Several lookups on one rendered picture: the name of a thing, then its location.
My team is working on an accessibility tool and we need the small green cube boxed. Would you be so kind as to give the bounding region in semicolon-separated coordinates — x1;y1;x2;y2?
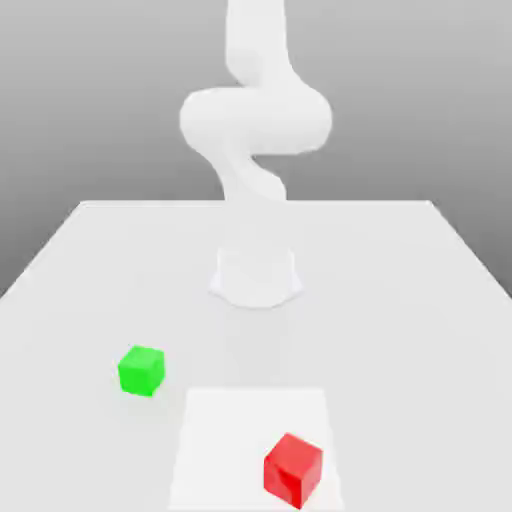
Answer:
116;344;166;398

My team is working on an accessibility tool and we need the small red cube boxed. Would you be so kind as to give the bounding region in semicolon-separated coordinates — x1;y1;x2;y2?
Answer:
262;432;324;511

